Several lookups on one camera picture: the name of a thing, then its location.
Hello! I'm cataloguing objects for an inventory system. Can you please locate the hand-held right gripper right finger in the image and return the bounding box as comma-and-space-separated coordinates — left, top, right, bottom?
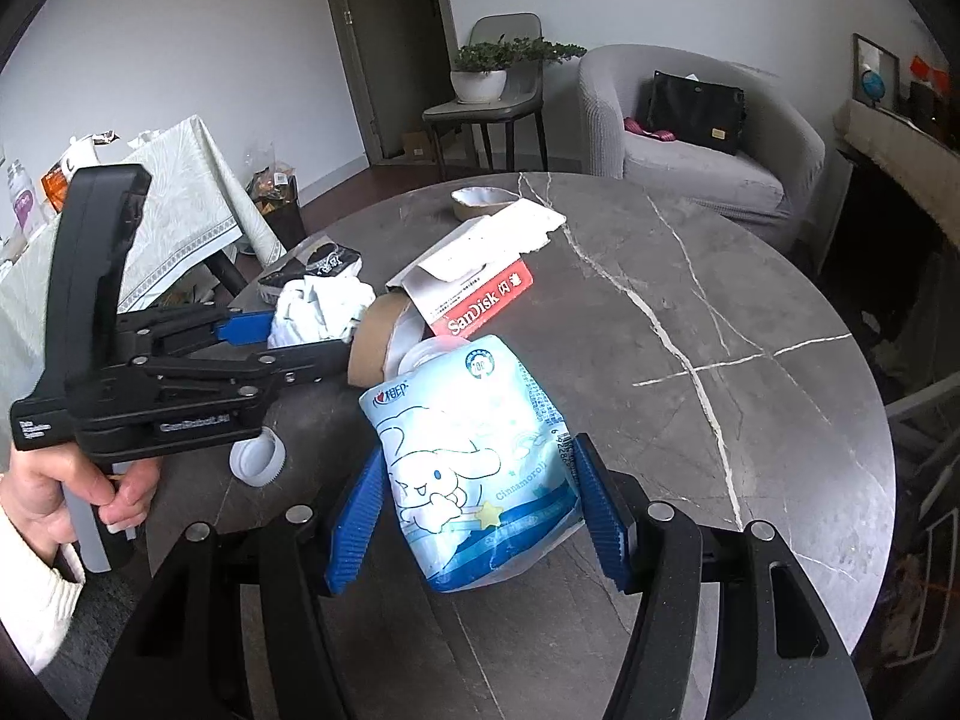
571, 431, 875, 720

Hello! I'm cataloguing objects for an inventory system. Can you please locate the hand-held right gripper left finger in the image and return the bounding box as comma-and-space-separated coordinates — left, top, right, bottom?
105, 444, 391, 720

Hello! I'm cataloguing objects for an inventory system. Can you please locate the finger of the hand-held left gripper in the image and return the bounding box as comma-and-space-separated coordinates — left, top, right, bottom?
116, 305, 275, 350
131, 337, 357, 400

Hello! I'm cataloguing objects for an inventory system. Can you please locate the white tissue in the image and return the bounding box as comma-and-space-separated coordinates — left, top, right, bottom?
268, 276, 376, 350

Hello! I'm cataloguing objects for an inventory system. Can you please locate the brown tape roll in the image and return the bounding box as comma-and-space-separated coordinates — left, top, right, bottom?
346, 292, 436, 387

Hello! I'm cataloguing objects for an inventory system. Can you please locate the white tape ring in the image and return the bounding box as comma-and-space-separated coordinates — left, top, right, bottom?
229, 427, 287, 486

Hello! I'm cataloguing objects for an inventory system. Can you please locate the blue cartoon wet wipes packet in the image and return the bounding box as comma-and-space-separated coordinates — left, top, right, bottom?
358, 334, 586, 595

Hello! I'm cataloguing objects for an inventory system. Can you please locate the person's left forearm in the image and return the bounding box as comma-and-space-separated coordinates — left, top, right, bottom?
0, 502, 87, 676

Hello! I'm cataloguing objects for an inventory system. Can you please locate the person's left hand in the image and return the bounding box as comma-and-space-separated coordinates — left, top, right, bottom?
0, 454, 162, 567

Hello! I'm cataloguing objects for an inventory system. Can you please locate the black table leg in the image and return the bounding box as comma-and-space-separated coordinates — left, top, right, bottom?
212, 253, 247, 295

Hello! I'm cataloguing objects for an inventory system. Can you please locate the orange packet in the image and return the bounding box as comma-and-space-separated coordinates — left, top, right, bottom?
39, 163, 76, 212

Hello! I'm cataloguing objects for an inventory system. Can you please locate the black snack packet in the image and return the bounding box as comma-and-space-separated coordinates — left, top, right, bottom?
259, 236, 365, 293

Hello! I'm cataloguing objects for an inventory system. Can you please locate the white plastic bottle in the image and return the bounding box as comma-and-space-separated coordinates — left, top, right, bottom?
6, 161, 38, 230

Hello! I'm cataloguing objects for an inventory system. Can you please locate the dark bin with snack packets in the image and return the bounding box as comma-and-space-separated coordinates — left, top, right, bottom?
247, 165, 305, 252

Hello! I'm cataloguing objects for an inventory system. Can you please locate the white plastic bag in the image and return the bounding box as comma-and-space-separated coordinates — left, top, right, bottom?
60, 133, 113, 173

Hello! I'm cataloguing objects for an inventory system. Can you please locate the table with pale tablecloth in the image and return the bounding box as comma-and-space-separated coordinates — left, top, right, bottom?
0, 115, 286, 451

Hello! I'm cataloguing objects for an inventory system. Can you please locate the red and white cardboard box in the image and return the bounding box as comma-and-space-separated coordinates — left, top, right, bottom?
386, 199, 567, 338

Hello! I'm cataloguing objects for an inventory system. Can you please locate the small paper bowl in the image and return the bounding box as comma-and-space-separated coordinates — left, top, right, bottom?
450, 186, 520, 222

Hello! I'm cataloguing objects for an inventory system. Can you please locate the potted plant in white pot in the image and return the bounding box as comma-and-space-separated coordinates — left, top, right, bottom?
448, 37, 587, 104

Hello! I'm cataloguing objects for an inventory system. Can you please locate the dark door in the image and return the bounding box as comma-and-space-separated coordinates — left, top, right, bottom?
315, 0, 458, 166

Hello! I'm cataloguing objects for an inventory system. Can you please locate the grey dining chair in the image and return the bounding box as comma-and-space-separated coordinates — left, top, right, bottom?
422, 13, 545, 173

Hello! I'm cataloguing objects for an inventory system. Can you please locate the grey armchair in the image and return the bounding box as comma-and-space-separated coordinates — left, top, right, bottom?
577, 43, 826, 222

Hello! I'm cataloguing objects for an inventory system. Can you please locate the black handbag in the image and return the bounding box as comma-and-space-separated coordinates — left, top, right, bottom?
646, 71, 749, 157

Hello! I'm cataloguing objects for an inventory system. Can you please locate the cabinet with lace cover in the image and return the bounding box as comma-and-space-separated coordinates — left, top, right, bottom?
832, 97, 960, 241

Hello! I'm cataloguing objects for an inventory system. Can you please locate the framed globe picture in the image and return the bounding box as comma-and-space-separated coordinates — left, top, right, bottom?
851, 34, 901, 113

